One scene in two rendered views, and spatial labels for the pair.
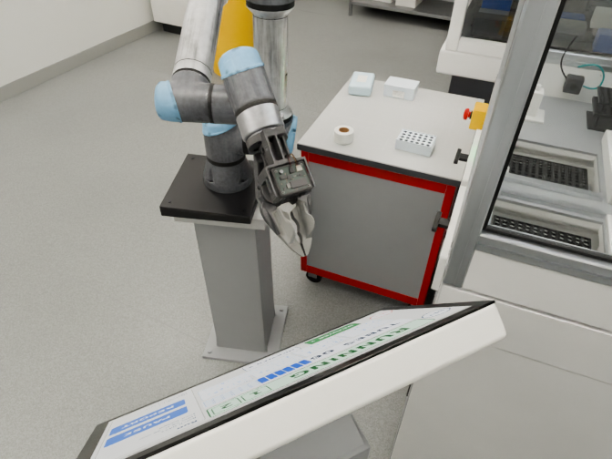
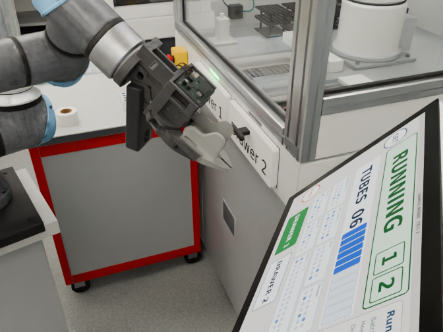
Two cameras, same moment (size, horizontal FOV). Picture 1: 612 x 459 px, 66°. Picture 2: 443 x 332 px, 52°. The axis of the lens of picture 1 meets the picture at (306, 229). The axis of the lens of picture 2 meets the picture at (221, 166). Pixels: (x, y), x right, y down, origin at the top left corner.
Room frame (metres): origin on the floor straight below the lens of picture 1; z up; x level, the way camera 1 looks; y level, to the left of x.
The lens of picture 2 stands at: (0.15, 0.39, 1.48)
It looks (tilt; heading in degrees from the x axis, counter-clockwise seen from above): 34 degrees down; 318
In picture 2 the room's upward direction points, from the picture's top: straight up
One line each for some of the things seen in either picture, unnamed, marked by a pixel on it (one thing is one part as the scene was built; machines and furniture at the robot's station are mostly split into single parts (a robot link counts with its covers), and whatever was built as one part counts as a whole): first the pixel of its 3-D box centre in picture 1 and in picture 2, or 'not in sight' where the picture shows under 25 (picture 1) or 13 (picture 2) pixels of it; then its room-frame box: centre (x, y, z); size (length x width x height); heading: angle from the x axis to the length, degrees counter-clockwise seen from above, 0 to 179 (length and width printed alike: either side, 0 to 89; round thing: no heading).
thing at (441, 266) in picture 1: (450, 235); (250, 140); (0.86, -0.36, 0.87); 0.29 x 0.02 x 0.11; 158
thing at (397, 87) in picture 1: (401, 88); (84, 64); (1.86, -0.39, 0.79); 0.13 x 0.09 x 0.05; 67
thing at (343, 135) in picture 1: (343, 135); (66, 116); (1.49, -0.13, 0.78); 0.07 x 0.07 x 0.04
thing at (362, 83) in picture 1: (362, 83); not in sight; (1.91, -0.23, 0.78); 0.15 x 0.10 x 0.04; 168
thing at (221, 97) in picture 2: (468, 168); (211, 93); (1.16, -0.47, 0.87); 0.29 x 0.02 x 0.11; 158
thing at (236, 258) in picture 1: (239, 270); (20, 311); (1.20, 0.24, 0.38); 0.30 x 0.30 x 0.76; 83
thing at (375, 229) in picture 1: (385, 197); (115, 171); (1.65, -0.35, 0.38); 0.62 x 0.58 x 0.76; 158
